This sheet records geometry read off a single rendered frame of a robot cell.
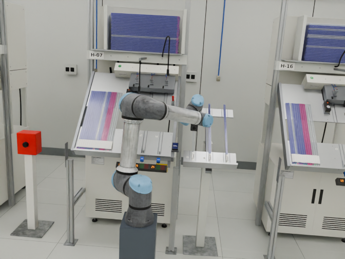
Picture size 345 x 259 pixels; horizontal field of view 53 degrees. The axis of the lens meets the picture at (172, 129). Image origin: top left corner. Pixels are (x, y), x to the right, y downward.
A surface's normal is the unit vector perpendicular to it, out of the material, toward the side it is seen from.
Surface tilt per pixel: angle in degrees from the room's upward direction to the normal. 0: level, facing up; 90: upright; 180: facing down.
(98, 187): 90
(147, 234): 90
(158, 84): 45
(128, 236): 90
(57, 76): 90
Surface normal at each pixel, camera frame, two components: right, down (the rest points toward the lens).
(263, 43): -0.06, 0.22
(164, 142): 0.00, -0.53
